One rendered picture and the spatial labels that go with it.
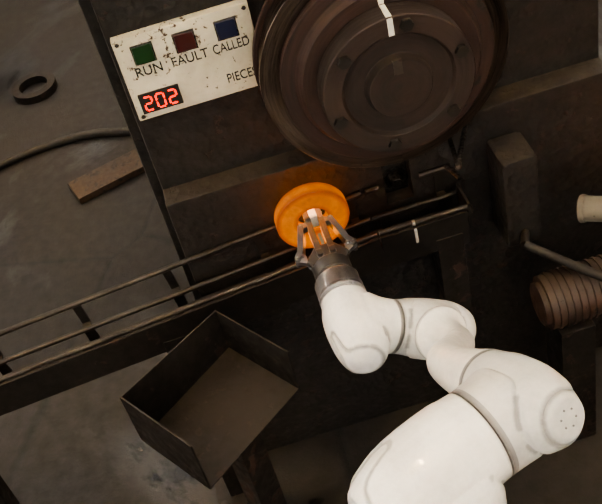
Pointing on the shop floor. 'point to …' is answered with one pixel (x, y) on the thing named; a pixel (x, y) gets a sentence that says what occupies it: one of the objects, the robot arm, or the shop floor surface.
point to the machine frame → (243, 101)
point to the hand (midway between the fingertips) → (310, 210)
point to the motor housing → (581, 319)
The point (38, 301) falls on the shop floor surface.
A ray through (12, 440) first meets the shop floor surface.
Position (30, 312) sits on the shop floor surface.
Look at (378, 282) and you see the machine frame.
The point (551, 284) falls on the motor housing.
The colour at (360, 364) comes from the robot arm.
